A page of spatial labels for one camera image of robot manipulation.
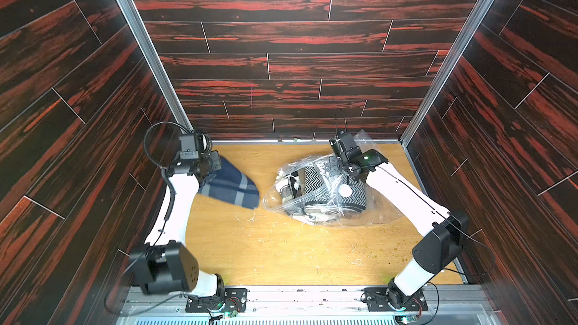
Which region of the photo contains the front aluminium rail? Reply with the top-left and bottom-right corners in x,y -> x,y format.
117,284 -> 503,324

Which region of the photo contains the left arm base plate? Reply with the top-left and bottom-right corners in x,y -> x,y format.
185,287 -> 248,315

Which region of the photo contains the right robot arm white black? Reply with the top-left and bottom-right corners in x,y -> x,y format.
330,131 -> 469,310

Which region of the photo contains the clear plastic vacuum bag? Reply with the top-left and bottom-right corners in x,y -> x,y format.
260,154 -> 403,227

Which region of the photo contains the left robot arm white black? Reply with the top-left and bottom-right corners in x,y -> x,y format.
127,131 -> 225,300

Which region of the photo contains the beige brown striped scarf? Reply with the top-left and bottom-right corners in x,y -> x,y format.
275,172 -> 314,225

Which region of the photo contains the white vacuum bag valve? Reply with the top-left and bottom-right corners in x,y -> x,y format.
338,184 -> 354,198

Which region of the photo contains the navy plaid scarf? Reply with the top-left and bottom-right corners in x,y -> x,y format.
198,156 -> 260,210

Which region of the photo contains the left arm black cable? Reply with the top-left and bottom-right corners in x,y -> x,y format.
103,120 -> 191,317

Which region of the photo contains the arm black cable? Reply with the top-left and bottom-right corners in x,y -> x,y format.
103,120 -> 191,317
333,107 -> 498,321

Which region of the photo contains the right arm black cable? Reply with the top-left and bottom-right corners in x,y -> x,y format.
333,107 -> 498,321

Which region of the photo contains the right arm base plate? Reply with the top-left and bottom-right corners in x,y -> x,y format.
360,287 -> 428,312

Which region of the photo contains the black white chevron scarf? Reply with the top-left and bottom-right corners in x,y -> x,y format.
296,166 -> 367,216

